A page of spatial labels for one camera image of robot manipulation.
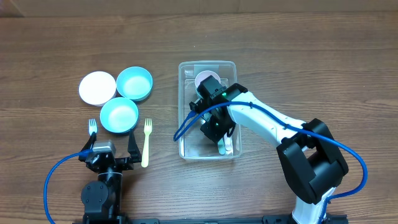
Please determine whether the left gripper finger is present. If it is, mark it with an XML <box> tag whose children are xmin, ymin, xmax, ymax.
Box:
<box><xmin>127</xmin><ymin>129</ymin><xmax>142</xmax><ymax>163</ymax></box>
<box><xmin>78</xmin><ymin>132</ymin><xmax>97</xmax><ymax>161</ymax></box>

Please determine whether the white plastic spoon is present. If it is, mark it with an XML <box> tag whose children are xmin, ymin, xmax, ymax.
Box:
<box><xmin>224</xmin><ymin>134</ymin><xmax>233</xmax><ymax>153</ymax></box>

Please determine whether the pale green fork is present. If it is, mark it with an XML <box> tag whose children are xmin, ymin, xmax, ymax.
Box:
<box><xmin>218</xmin><ymin>139</ymin><xmax>226</xmax><ymax>156</ymax></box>

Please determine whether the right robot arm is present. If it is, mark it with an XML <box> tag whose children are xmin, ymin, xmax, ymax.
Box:
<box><xmin>190</xmin><ymin>83</ymin><xmax>348</xmax><ymax>223</ymax></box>

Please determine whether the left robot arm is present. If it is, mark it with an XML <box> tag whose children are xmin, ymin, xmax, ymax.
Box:
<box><xmin>78</xmin><ymin>130</ymin><xmax>142</xmax><ymax>223</ymax></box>

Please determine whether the clear plastic container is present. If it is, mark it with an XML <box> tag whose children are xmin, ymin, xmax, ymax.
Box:
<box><xmin>178</xmin><ymin>60</ymin><xmax>242</xmax><ymax>160</ymax></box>

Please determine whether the white fork left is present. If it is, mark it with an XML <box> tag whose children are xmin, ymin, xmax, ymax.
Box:
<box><xmin>88</xmin><ymin>118</ymin><xmax>98</xmax><ymax>136</ymax></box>

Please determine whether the yellow plastic fork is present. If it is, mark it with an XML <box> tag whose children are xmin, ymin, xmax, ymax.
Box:
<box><xmin>141</xmin><ymin>118</ymin><xmax>152</xmax><ymax>168</ymax></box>

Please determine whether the teal bowl lower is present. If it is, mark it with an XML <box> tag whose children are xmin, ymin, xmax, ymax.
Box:
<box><xmin>99</xmin><ymin>97</ymin><xmax>139</xmax><ymax>134</ymax></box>

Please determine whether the teal bowl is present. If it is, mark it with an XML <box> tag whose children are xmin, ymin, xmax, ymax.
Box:
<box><xmin>116</xmin><ymin>67</ymin><xmax>153</xmax><ymax>101</ymax></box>
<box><xmin>99</xmin><ymin>97</ymin><xmax>139</xmax><ymax>134</ymax></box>

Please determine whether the white bowl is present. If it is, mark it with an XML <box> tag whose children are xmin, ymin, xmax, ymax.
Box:
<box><xmin>78</xmin><ymin>71</ymin><xmax>116</xmax><ymax>106</ymax></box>

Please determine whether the teal bowl upper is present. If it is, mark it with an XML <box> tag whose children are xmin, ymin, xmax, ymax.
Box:
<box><xmin>116</xmin><ymin>67</ymin><xmax>153</xmax><ymax>101</ymax></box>

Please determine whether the right blue cable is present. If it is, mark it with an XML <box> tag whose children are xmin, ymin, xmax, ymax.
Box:
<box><xmin>173</xmin><ymin>101</ymin><xmax>369</xmax><ymax>224</ymax></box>

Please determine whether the blue cable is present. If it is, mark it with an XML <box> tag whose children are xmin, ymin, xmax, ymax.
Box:
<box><xmin>173</xmin><ymin>101</ymin><xmax>369</xmax><ymax>224</ymax></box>
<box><xmin>43</xmin><ymin>149</ymin><xmax>94</xmax><ymax>224</ymax></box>

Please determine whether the left blue cable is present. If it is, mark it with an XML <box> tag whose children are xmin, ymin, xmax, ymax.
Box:
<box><xmin>43</xmin><ymin>149</ymin><xmax>94</xmax><ymax>224</ymax></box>

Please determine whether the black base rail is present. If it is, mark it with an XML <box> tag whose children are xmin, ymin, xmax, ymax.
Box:
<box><xmin>72</xmin><ymin>213</ymin><xmax>349</xmax><ymax>224</ymax></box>

